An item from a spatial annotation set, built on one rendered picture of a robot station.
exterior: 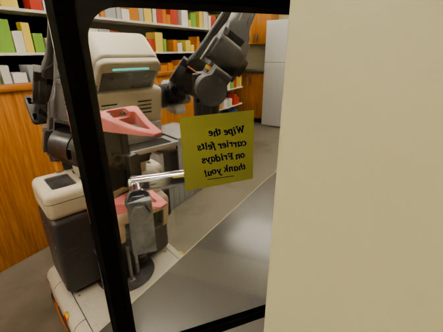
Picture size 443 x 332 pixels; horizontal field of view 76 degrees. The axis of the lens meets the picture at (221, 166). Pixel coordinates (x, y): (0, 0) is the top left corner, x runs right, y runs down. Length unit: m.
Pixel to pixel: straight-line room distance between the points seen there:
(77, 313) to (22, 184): 1.05
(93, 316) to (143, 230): 1.21
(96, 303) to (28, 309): 0.62
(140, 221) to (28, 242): 2.16
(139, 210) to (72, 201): 1.07
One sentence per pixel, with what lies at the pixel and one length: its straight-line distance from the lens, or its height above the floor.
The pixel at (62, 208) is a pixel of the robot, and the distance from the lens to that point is 1.33.
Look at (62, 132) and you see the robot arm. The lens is 0.49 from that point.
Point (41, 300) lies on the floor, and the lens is 2.08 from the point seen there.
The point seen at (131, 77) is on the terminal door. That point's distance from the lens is 0.25.
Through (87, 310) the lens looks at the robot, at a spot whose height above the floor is 0.28.
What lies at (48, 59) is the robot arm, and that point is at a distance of 0.81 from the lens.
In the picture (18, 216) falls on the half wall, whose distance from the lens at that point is 2.31.
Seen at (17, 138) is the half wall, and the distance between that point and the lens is 2.18.
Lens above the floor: 1.34
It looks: 22 degrees down
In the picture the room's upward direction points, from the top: straight up
